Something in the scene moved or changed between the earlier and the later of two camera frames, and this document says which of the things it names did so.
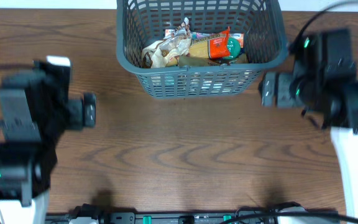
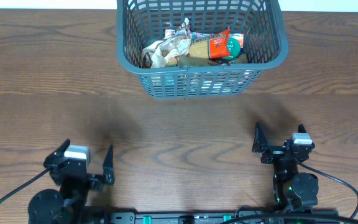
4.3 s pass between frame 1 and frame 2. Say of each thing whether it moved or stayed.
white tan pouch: stayed
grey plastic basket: stayed
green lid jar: stayed
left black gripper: moved
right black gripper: moved
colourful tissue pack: stayed
